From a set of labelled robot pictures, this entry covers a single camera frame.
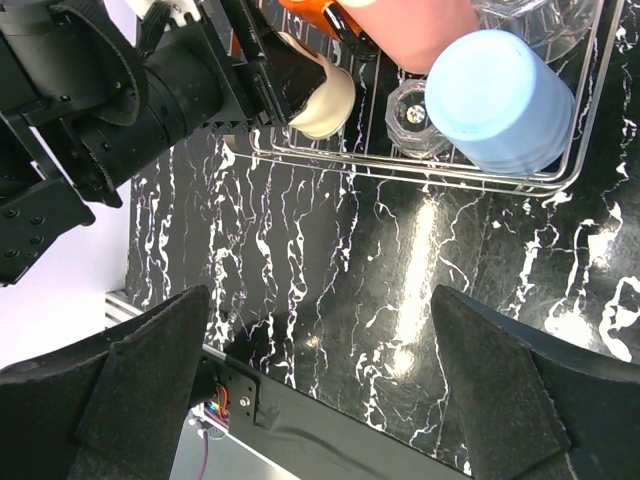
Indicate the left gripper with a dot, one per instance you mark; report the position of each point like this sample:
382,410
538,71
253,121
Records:
271,75

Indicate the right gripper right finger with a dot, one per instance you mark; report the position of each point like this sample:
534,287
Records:
533,406

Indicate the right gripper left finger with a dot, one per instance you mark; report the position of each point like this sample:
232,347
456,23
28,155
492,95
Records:
110,406

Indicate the metal cup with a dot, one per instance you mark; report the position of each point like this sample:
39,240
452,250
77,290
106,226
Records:
331,104

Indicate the orange cup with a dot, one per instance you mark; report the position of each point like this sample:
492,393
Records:
331,18

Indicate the pink plastic cup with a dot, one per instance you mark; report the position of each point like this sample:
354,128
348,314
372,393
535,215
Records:
413,33

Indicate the small clear plastic cup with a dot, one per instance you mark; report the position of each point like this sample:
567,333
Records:
408,125

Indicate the blue plastic cup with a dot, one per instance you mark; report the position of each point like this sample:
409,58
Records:
499,103

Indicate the clear faceted glass tumbler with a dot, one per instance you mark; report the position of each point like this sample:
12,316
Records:
551,28

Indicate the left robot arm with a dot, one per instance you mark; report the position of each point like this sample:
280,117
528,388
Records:
83,109

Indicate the black base bar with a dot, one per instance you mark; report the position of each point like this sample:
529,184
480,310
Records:
304,436

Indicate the wire dish rack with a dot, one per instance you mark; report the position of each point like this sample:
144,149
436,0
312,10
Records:
362,146

